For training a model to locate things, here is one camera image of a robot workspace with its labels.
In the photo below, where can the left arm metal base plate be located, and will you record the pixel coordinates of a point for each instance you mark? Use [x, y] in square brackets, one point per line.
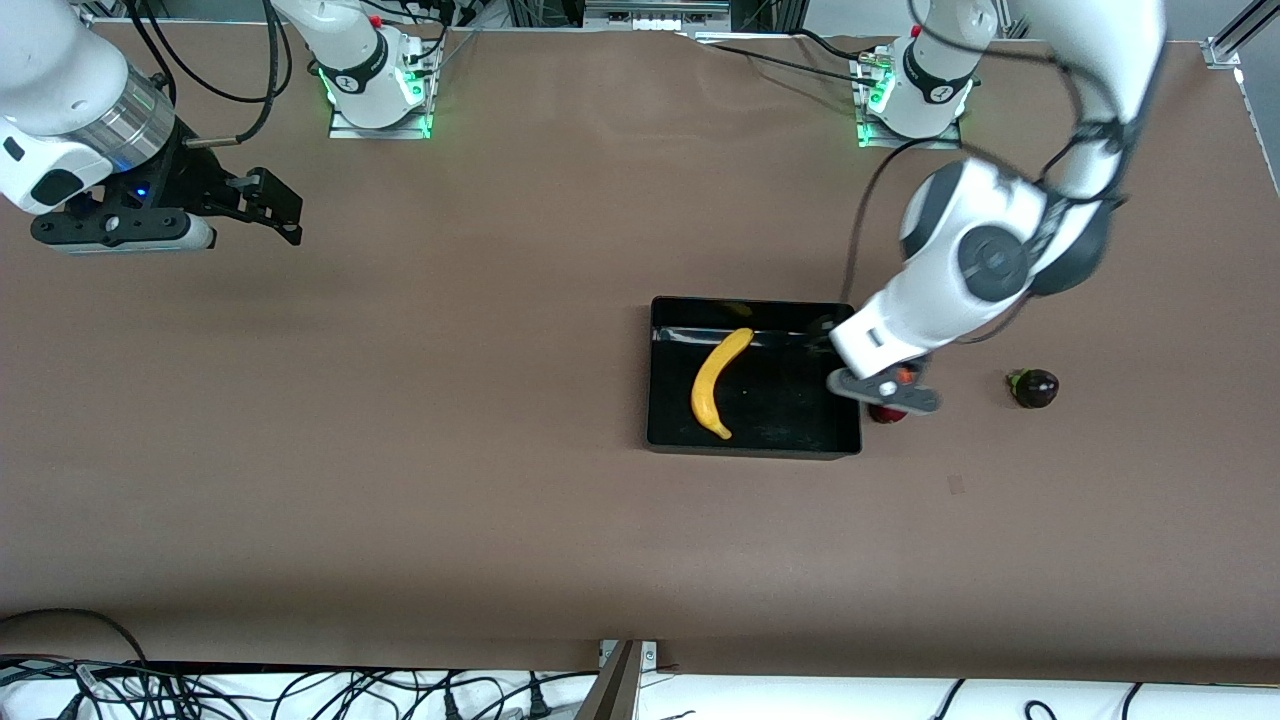
[890, 143]

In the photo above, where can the white power strip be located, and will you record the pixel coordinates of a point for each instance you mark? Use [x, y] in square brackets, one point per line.
[655, 15]

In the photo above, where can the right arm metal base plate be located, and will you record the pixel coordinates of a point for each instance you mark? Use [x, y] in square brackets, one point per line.
[345, 130]

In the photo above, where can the dark purple eggplant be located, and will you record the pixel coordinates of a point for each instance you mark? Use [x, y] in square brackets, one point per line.
[1036, 389]

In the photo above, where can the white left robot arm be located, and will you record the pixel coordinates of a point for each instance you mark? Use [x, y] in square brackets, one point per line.
[990, 260]

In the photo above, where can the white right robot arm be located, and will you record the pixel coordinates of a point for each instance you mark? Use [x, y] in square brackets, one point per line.
[50, 70]

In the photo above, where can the black plastic tray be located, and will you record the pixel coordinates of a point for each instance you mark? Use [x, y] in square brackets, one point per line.
[790, 410]

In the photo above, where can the silver corner bracket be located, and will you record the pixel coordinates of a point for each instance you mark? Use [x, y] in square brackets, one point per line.
[1220, 55]

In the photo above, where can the red orange mango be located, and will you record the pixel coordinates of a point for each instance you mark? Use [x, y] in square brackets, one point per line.
[886, 414]

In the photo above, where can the yellow banana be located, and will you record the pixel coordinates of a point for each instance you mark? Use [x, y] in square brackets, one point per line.
[708, 390]

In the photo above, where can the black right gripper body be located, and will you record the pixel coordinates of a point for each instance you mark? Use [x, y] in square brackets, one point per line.
[197, 175]

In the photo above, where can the dark beam with silver bracket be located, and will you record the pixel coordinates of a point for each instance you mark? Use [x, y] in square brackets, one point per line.
[618, 690]

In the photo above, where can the paper table cover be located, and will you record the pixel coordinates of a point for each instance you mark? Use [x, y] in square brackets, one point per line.
[400, 450]

